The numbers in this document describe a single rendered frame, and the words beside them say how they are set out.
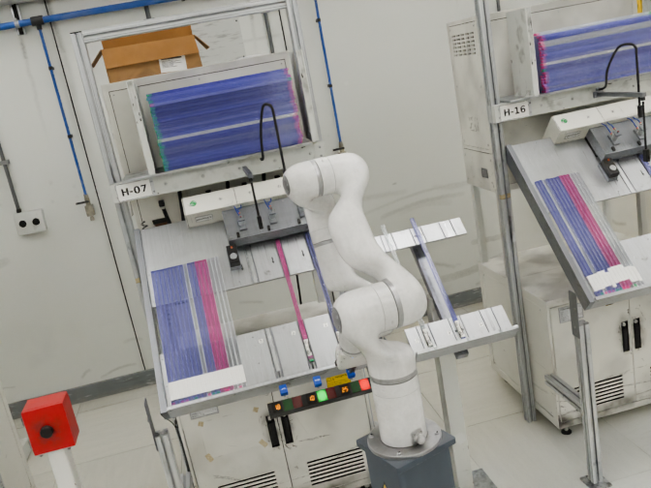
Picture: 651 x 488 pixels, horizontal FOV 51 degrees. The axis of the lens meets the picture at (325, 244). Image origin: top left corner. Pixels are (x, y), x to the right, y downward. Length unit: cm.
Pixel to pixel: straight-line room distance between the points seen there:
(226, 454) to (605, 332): 155
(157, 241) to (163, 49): 75
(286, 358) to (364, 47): 231
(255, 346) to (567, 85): 153
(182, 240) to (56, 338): 189
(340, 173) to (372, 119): 234
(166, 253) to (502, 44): 154
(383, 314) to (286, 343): 71
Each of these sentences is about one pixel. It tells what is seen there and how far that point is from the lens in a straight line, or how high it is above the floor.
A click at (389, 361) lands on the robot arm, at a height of 95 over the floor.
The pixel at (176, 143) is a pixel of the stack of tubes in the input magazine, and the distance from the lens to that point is 246.
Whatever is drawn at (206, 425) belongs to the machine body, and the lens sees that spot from 260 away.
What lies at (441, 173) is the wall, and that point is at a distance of 427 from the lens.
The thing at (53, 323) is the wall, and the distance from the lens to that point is 425.
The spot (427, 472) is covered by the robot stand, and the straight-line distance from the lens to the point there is 181.
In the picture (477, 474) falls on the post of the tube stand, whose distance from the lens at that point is 289.
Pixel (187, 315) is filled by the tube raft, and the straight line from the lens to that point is 235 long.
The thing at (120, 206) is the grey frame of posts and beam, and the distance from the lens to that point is 257.
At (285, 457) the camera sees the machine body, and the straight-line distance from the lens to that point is 270.
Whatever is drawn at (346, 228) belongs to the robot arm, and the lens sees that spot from 170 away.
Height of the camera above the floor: 165
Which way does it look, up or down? 15 degrees down
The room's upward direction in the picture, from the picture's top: 11 degrees counter-clockwise
